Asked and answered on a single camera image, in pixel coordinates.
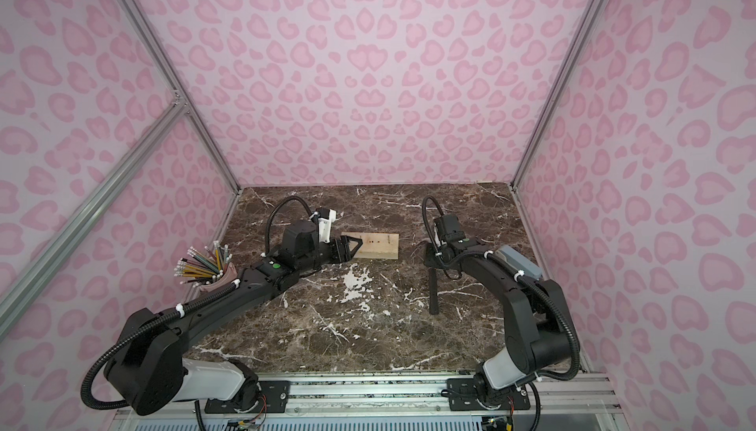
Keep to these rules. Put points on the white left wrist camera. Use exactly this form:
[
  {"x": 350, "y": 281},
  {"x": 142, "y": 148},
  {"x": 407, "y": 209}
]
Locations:
[{"x": 324, "y": 219}]

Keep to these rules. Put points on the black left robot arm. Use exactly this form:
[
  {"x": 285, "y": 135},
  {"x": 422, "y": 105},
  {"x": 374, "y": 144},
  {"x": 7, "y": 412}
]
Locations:
[{"x": 146, "y": 369}]

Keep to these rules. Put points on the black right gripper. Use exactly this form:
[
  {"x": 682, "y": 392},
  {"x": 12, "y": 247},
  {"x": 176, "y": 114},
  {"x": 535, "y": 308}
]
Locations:
[{"x": 432, "y": 263}]

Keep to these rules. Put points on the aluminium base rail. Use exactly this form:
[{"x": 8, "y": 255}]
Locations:
[{"x": 405, "y": 400}]

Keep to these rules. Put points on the pink cup of pencils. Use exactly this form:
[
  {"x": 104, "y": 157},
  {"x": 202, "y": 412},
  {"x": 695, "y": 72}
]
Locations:
[{"x": 206, "y": 269}]

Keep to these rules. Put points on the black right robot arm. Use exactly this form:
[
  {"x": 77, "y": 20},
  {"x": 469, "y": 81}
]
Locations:
[{"x": 540, "y": 338}]

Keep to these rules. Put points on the light wooden block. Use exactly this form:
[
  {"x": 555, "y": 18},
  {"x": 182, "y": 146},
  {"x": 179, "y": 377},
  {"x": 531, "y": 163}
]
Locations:
[{"x": 377, "y": 245}]

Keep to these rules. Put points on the grey blue stapler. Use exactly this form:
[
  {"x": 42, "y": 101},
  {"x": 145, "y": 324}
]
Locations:
[{"x": 519, "y": 262}]

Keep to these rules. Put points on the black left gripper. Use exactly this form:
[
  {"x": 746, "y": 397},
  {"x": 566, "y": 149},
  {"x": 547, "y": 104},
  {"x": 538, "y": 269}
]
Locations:
[{"x": 331, "y": 249}]

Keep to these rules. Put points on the orange black claw hammer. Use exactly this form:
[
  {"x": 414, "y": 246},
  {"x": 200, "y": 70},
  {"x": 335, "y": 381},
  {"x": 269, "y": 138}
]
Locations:
[{"x": 433, "y": 292}]

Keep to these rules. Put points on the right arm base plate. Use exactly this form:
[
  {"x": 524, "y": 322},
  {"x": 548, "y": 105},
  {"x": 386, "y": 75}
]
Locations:
[{"x": 471, "y": 393}]

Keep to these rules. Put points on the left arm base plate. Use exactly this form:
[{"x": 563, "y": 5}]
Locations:
[{"x": 274, "y": 395}]

